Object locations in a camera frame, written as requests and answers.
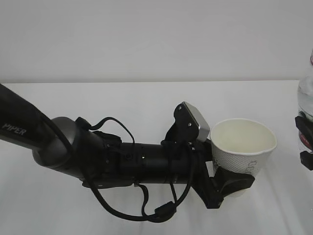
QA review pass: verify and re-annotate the clear water bottle red label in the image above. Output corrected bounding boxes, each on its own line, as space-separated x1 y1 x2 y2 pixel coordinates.
297 52 313 151

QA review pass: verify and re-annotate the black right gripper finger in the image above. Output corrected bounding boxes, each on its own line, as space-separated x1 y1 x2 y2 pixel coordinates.
295 116 313 170

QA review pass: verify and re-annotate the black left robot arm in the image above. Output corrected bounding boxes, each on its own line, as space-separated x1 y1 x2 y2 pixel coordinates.
0 86 255 209

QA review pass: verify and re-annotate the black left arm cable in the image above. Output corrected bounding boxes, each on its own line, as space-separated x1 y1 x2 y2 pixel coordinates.
40 117 196 216

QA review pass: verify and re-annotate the white paper cup green logo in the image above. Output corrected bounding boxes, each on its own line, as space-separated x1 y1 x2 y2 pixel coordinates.
209 118 277 177

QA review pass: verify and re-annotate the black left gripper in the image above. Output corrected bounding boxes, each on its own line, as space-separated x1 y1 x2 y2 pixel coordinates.
160 138 256 209

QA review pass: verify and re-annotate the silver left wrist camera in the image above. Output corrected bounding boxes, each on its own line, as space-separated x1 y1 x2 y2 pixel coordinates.
165 101 211 142

